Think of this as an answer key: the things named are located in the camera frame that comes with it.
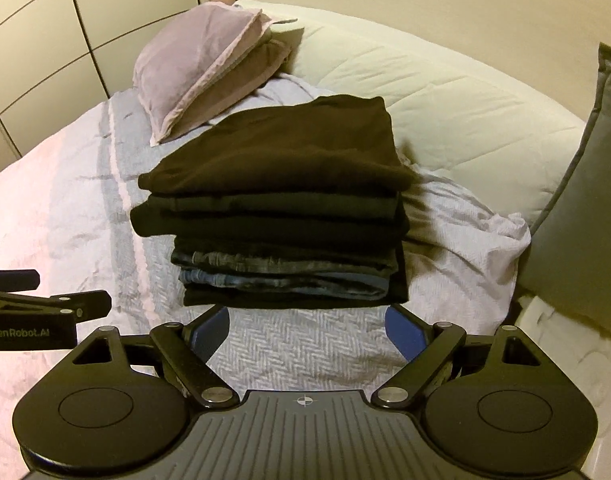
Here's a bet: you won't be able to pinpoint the blue folded jeans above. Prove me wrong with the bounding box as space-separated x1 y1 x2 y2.
179 268 405 309

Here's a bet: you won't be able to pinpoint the dark folded jeans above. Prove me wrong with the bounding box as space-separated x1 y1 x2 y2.
171 237 400 278

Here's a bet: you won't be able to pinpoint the lilac velvet pillow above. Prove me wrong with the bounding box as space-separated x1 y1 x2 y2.
133 2 272 145

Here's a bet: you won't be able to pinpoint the brown velvet pillow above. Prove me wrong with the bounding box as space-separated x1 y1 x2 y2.
158 39 291 143

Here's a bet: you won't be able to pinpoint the white blanket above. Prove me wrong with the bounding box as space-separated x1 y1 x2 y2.
517 295 611 479

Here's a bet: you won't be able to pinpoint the pink and grey bedspread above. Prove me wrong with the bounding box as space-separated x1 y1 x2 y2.
0 71 533 451

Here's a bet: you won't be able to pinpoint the black folded garment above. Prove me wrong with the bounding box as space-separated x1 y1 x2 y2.
130 193 409 302

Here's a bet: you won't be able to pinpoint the dark brown sweater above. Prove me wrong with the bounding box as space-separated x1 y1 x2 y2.
138 94 412 197

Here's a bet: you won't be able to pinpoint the white wardrobe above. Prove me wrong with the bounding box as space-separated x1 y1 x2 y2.
0 0 199 171

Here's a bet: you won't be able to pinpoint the grey green cushion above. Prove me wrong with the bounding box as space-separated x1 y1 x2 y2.
519 44 611 336

